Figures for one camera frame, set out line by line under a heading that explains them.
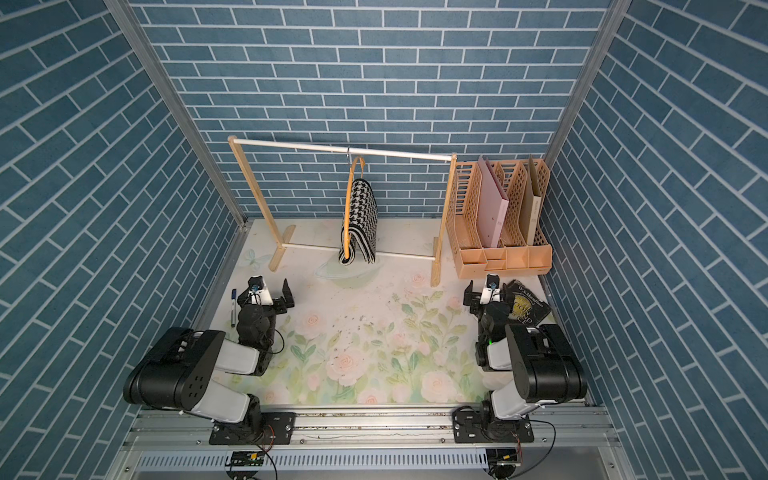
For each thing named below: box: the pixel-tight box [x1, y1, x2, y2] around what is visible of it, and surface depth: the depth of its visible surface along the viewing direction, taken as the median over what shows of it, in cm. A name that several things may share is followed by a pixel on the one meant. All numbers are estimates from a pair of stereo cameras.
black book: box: [507, 279, 552, 326], surface depth 96 cm
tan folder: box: [519, 154, 541, 246], surface depth 97 cm
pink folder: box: [478, 156, 509, 248], surface depth 96 cm
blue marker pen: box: [231, 288, 237, 328], surface depth 99 cm
